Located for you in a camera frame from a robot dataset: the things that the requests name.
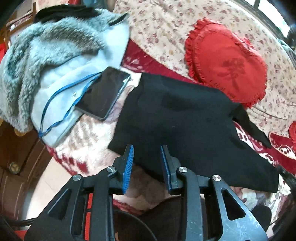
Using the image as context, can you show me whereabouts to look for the light blue fleece jacket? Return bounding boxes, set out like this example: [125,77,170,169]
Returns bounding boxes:
[1,9,130,147]

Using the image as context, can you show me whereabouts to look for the floral beige quilt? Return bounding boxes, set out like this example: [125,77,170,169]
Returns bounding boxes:
[114,1,295,136]

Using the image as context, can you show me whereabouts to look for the black smartphone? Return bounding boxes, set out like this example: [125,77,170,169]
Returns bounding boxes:
[75,67,131,121]

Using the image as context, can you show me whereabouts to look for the black garment on jacket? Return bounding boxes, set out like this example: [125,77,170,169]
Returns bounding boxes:
[34,4,100,23]

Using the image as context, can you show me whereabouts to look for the black pants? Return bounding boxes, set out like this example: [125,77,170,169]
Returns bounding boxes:
[108,73,279,193]

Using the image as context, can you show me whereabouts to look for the brown wooden cabinet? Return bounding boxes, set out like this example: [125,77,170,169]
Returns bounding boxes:
[1,121,52,220]

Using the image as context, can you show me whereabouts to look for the red heart-shaped pillow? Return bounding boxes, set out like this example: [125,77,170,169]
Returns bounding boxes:
[185,18,267,108]

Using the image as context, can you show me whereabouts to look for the red and white blanket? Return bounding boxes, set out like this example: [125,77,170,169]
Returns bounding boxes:
[28,39,296,223]

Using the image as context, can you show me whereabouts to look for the blue lanyard cord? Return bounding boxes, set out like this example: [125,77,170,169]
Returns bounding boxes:
[38,72,103,139]

